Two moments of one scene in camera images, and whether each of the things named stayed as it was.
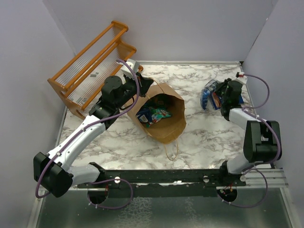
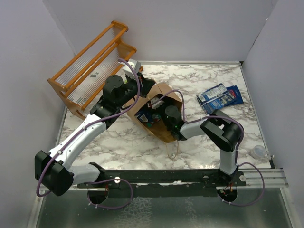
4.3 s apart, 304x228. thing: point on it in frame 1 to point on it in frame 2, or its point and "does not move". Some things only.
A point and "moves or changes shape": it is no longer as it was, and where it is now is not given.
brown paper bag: [161, 113] does not move
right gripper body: [221, 89] to [161, 109]
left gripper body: [130, 87] does not move
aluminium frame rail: [276, 178] does not move
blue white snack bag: [210, 86] moves or changes shape
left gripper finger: [144, 84] does not move
